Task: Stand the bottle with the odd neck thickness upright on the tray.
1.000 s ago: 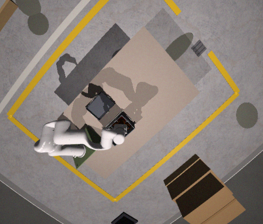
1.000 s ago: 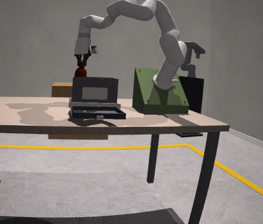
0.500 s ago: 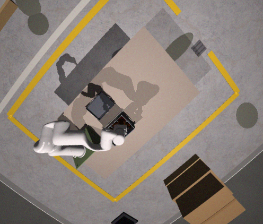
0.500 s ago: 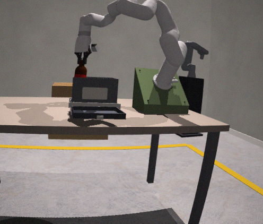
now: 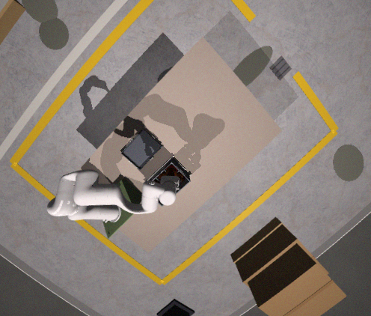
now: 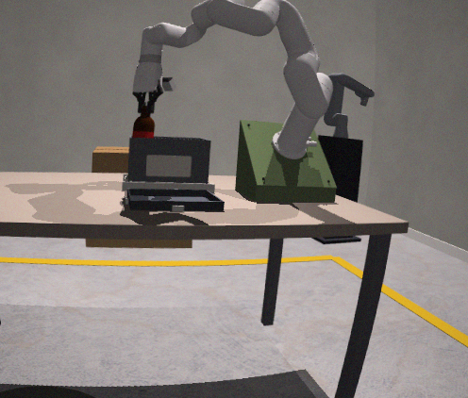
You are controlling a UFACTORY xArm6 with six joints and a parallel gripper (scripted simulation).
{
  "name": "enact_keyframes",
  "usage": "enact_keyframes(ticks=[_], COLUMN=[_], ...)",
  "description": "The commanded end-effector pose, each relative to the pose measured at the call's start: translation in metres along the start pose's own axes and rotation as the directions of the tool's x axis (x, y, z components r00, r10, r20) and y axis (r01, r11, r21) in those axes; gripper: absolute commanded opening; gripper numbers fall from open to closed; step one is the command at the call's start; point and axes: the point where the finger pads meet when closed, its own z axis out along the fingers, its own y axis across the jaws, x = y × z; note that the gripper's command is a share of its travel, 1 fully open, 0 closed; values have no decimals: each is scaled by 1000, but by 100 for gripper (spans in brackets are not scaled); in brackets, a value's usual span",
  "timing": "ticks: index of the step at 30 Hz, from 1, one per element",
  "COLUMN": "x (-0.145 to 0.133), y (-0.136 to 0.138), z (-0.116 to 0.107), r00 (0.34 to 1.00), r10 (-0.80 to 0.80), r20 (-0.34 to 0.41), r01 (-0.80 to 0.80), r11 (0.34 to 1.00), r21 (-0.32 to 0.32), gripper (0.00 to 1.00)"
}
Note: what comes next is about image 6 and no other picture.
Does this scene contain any brown glass bottle with red label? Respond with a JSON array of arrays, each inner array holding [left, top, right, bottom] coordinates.
[[132, 106, 155, 138]]

